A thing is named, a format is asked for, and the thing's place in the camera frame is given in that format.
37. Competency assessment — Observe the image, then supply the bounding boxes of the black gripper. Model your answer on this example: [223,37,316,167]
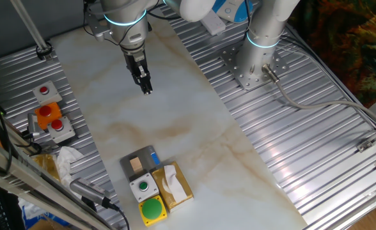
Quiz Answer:
[123,47,153,96]

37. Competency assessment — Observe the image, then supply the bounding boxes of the small wooden block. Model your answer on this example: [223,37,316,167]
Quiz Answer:
[129,156,144,175]

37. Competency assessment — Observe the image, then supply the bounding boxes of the grey box red mushroom button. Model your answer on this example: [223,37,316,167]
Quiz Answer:
[47,116,76,144]

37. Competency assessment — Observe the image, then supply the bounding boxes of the grey box flat red button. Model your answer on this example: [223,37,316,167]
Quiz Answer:
[32,80,63,105]

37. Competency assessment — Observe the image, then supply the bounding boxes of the orange box red button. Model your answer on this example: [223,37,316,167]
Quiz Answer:
[34,102,63,130]

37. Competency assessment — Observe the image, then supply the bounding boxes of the black pole clamp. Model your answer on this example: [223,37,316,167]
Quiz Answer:
[36,41,53,61]

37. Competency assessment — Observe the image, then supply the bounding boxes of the grey box green button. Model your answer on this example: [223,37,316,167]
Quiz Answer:
[129,172,160,204]

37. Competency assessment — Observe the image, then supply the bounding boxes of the gold tissue pack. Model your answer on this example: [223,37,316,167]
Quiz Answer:
[31,153,61,181]
[151,161,194,213]

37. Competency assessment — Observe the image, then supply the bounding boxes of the white crumpled tissue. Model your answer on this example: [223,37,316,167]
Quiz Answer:
[56,146,85,189]

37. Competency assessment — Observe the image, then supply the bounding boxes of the blue white plastic device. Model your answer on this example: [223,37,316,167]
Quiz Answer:
[212,0,255,23]

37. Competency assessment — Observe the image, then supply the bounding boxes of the small silver device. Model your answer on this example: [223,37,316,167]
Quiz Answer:
[23,113,43,140]

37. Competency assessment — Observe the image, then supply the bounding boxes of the slanted aluminium pole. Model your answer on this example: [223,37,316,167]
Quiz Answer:
[10,0,53,61]

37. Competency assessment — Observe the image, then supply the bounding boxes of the yellow box green mushroom button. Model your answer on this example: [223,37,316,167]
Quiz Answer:
[138,194,169,227]

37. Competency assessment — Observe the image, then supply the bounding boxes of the blue tissue package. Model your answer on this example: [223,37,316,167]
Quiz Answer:
[17,197,70,230]

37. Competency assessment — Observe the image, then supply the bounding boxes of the colourful patterned cloth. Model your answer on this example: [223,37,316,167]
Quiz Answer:
[286,0,376,108]

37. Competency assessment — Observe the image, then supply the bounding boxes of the wrist camera with silver bracket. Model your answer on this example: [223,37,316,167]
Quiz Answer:
[84,11,114,43]

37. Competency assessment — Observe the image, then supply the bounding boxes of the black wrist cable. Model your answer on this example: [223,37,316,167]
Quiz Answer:
[82,0,176,47]

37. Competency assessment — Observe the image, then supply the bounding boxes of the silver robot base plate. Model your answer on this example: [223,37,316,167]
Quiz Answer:
[220,41,290,91]

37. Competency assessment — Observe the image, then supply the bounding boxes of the silver ribbed camera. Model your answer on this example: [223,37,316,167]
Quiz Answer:
[69,177,112,210]

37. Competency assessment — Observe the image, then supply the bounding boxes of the black camera cable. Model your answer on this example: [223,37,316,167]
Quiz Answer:
[107,203,130,230]

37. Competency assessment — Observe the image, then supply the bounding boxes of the black cable bundle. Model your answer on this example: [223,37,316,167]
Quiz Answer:
[0,76,43,175]

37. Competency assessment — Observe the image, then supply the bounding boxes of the aluminium frame beam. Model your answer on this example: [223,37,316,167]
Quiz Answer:
[0,105,112,230]

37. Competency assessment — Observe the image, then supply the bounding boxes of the thick grey base cable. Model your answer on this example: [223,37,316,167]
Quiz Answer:
[261,63,376,128]

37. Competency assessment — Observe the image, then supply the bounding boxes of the small metal corner bracket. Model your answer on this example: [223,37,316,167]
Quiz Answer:
[356,139,374,153]

